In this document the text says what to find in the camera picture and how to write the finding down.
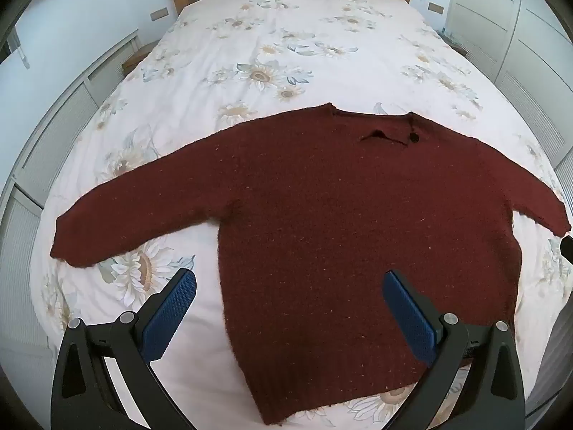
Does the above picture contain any white floral duvet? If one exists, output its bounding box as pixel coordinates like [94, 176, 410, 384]
[29, 0, 569, 430]

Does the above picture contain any dark red knit sweater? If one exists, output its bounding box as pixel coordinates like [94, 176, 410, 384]
[50, 102, 571, 426]

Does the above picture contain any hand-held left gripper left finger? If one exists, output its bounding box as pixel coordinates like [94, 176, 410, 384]
[50, 268, 198, 430]

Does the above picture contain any wooden nightstand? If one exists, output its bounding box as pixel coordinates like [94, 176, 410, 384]
[122, 40, 159, 75]
[436, 29, 468, 57]

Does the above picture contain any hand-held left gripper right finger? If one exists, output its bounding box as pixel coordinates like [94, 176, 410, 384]
[384, 269, 526, 430]

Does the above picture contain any white wardrobe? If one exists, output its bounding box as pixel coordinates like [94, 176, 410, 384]
[443, 0, 573, 171]

